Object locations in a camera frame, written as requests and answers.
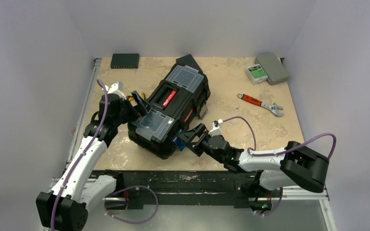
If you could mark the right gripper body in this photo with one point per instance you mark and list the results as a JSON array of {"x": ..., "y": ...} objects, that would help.
[{"x": 201, "y": 140}]

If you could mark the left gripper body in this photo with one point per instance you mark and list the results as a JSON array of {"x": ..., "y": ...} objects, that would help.
[{"x": 128, "y": 113}]

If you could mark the black plastic toolbox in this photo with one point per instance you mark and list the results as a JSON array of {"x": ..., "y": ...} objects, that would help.
[{"x": 179, "y": 98}]

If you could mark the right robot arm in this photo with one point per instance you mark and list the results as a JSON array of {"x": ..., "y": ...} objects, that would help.
[{"x": 292, "y": 165}]

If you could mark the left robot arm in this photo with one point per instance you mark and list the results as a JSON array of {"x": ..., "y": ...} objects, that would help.
[{"x": 66, "y": 206}]

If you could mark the flat black rectangular box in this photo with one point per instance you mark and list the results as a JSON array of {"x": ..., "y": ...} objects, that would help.
[{"x": 189, "y": 61}]

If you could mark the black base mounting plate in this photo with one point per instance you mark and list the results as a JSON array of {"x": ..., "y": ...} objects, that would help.
[{"x": 217, "y": 188}]

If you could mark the green white small box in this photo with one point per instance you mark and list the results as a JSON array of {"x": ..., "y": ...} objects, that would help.
[{"x": 256, "y": 74}]

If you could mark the grey plastic case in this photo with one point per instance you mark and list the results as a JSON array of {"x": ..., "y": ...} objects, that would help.
[{"x": 273, "y": 67}]

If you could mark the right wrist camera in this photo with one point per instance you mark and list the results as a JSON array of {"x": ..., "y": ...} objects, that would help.
[{"x": 216, "y": 128}]

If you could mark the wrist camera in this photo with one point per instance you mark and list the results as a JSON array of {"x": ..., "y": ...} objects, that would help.
[
  {"x": 115, "y": 88},
  {"x": 216, "y": 128}
]

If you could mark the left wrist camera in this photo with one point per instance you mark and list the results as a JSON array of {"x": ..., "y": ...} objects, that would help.
[{"x": 115, "y": 88}]

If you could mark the black network switch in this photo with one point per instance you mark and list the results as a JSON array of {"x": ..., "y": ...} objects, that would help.
[{"x": 125, "y": 61}]

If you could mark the aluminium frame rail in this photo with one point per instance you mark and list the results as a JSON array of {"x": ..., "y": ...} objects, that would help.
[{"x": 80, "y": 126}]

